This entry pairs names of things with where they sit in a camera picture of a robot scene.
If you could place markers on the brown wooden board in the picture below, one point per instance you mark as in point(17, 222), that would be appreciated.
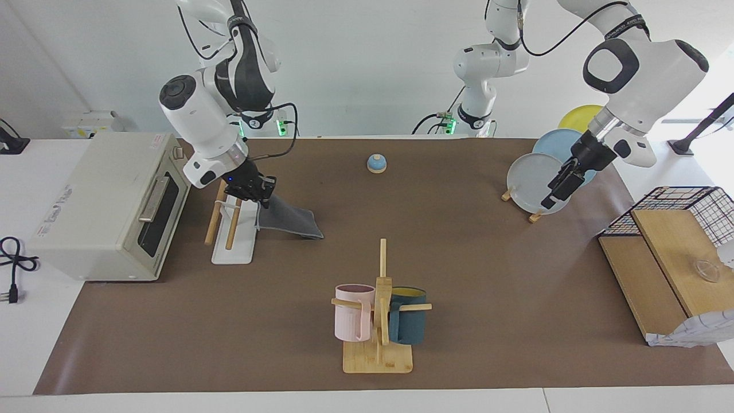
point(642, 287)

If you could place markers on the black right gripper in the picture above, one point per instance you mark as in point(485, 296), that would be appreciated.
point(243, 182)

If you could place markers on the brown table mat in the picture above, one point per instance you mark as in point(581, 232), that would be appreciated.
point(287, 287)

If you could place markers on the cream toaster oven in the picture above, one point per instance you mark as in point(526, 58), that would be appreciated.
point(97, 206)

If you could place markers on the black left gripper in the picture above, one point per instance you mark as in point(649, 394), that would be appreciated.
point(593, 154)

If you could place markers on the dark teal mug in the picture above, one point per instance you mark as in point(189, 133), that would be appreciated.
point(410, 327)

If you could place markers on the white power strip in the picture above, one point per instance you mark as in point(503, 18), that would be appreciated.
point(92, 123)

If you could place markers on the yellow plate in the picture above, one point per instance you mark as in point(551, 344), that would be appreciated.
point(579, 117)

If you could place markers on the light blue plate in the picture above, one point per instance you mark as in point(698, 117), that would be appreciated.
point(556, 143)

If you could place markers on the light wooden board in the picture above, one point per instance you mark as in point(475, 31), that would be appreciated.
point(676, 246)

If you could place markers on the white patterned cloth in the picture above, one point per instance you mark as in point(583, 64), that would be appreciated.
point(699, 332)

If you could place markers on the white towel rack wooden bars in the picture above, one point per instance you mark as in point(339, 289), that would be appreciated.
point(235, 252)

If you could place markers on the black desk clamp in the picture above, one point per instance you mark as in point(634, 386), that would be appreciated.
point(11, 144)

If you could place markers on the pink mug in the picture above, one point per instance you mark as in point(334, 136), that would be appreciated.
point(350, 321)

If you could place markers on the clear glass lid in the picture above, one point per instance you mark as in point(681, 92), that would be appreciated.
point(705, 269)

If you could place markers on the grey plate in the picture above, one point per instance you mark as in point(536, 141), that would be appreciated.
point(527, 183)

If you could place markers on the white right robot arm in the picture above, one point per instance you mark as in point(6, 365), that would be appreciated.
point(198, 115)

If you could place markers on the blue service bell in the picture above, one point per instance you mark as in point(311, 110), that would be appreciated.
point(377, 165)

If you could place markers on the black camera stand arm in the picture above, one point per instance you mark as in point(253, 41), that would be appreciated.
point(685, 143)

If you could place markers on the wooden mug tree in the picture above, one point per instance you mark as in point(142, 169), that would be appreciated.
point(383, 358)

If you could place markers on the wooden plate rack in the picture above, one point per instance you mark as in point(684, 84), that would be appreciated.
point(506, 196)

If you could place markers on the purple and grey towel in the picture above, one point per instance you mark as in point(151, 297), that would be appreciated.
point(292, 221)

